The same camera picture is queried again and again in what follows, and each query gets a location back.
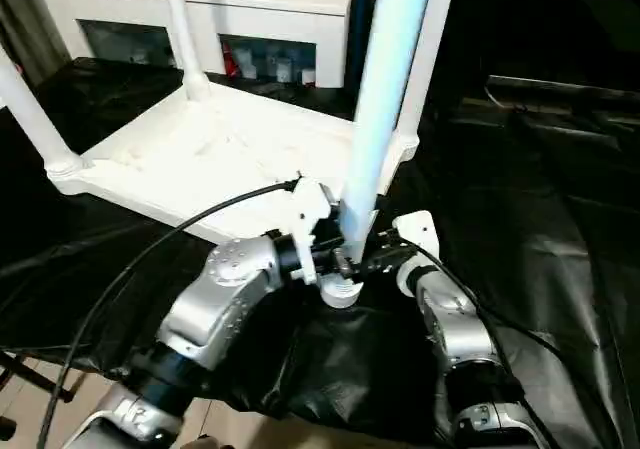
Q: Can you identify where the black folding table frame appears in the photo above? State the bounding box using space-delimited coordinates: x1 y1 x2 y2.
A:
0 347 90 406

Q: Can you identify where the white plastic table top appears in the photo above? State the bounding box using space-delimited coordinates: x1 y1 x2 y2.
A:
43 81 422 311

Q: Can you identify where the black shiny mat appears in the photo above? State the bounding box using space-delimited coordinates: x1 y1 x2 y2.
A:
0 56 640 449

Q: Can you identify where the black cabinet with gold label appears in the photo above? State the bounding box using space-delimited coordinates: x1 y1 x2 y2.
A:
348 0 640 116

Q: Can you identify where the white cabinet with glass doors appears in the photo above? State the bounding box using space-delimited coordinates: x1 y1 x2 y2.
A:
37 0 360 91

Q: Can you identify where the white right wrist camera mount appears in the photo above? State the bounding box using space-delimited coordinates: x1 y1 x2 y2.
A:
391 209 442 299

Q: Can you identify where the grey curtain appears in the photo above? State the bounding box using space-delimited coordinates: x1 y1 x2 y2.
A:
0 0 75 86

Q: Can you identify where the black flat bar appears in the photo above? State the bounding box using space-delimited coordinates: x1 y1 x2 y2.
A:
486 73 640 99

